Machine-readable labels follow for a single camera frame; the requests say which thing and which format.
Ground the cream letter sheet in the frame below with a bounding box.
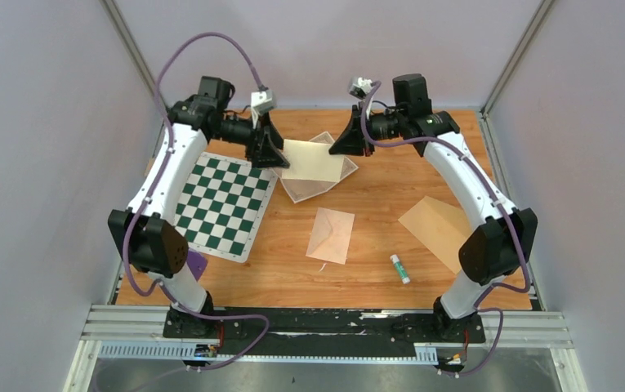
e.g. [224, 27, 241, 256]
[282, 139, 344, 182]

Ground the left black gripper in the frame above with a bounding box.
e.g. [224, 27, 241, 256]
[212, 111, 289, 170]

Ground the green white chessboard mat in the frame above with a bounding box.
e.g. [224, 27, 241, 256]
[174, 152, 278, 263]

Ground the tan kraft envelope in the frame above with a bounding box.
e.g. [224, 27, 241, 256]
[399, 196, 473, 274]

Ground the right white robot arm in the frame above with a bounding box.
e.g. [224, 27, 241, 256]
[328, 73, 538, 341]

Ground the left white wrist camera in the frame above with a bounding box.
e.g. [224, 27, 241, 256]
[250, 88, 277, 129]

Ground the purple plastic piece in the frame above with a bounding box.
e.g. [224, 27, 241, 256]
[185, 248, 208, 282]

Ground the white green glue stick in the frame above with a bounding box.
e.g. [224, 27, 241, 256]
[391, 254, 411, 284]

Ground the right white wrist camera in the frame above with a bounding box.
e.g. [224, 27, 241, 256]
[347, 77, 373, 100]

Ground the aluminium frame rail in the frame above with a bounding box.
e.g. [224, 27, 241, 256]
[66, 305, 587, 391]

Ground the pink paper envelope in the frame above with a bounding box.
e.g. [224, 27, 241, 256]
[306, 207, 355, 265]

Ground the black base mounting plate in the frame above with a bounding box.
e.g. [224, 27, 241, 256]
[163, 307, 485, 358]

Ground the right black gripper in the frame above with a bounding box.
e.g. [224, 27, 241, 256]
[329, 101, 407, 158]

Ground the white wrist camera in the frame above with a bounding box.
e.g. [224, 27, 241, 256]
[347, 77, 373, 100]
[250, 88, 277, 129]

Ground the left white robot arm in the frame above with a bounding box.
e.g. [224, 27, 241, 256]
[108, 76, 290, 337]

